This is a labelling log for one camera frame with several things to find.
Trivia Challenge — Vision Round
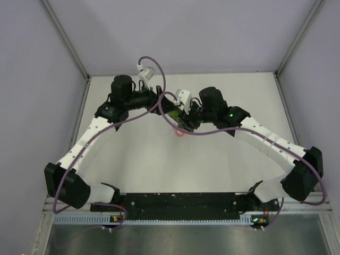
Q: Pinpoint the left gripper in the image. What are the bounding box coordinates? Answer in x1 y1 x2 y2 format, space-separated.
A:
124 82 177 115

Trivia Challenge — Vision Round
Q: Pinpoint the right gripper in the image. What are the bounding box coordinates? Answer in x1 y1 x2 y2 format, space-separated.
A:
177 101 216 133

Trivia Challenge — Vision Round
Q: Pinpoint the green pill bottle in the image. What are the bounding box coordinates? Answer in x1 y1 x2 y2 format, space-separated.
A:
167 108 182 122

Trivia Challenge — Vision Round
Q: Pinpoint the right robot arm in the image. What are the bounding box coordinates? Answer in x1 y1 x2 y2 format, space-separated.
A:
175 87 324 210

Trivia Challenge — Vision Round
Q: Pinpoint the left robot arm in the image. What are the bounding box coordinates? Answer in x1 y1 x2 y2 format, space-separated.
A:
44 75 179 214

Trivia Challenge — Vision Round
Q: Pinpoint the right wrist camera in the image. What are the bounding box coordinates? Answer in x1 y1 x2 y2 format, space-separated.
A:
174 90 192 115

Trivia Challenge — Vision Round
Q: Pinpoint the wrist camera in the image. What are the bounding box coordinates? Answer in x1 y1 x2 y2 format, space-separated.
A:
174 90 192 115
137 64 156 90

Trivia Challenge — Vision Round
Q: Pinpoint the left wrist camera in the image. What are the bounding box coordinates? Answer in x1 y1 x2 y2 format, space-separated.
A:
137 64 156 90

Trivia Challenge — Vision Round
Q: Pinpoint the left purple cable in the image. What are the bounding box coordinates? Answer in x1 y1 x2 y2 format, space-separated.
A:
53 56 167 215

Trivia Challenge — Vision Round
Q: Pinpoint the purple cable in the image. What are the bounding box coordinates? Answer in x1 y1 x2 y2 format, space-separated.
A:
53 56 167 215
158 91 327 206

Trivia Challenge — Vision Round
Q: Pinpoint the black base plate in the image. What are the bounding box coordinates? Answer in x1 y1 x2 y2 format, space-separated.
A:
90 192 281 221

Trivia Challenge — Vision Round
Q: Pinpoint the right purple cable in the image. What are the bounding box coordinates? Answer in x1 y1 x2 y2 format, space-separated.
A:
158 91 327 206

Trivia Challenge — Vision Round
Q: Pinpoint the grey cable duct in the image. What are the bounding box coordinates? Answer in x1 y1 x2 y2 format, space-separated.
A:
53 214 268 226

